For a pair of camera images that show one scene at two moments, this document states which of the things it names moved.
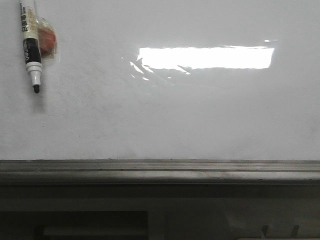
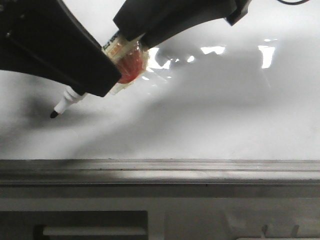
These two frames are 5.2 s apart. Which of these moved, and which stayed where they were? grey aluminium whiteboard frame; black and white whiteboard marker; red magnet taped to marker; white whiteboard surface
Moved: black and white whiteboard marker; red magnet taped to marker
Stayed: grey aluminium whiteboard frame; white whiteboard surface
